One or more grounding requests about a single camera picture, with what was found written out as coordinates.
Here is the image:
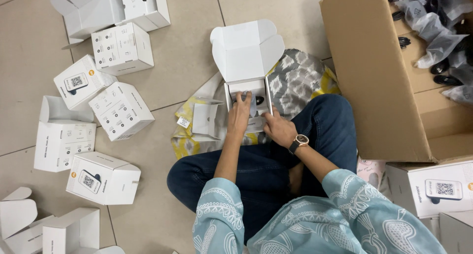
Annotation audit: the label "person's right hand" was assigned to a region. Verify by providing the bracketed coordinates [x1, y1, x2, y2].
[261, 106, 298, 150]

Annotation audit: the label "person's left hand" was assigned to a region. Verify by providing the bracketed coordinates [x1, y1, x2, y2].
[226, 91, 253, 136]

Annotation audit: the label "clear plastic bag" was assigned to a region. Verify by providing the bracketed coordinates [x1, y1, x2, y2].
[249, 93, 259, 119]

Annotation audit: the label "white device box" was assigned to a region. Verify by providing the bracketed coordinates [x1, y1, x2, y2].
[210, 19, 286, 134]

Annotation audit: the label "rose gold wristwatch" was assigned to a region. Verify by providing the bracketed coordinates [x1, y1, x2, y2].
[288, 134, 310, 155]

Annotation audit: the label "grey yellow patterned cloth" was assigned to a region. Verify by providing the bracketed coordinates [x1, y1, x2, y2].
[171, 49, 341, 161]

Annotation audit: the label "person's blue jeans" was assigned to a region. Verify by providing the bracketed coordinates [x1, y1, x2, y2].
[167, 94, 358, 244]

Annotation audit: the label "white cardboard insert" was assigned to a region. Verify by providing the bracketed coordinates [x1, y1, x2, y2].
[191, 97, 225, 142]

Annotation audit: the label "large brown cardboard carton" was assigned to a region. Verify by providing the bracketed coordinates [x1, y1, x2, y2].
[319, 0, 473, 163]

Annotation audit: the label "pink printed pouch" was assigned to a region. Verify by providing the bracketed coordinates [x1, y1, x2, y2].
[356, 156, 387, 191]

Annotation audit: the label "person's light blue tunic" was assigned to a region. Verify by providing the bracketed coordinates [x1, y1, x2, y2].
[192, 169, 448, 254]

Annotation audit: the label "scattered white product boxes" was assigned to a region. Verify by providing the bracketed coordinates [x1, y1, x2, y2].
[0, 0, 171, 254]

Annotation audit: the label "closed white printed carton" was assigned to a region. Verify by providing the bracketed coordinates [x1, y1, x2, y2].
[385, 159, 473, 220]

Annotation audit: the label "plain white carton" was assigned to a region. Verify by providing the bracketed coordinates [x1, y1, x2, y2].
[439, 211, 473, 254]

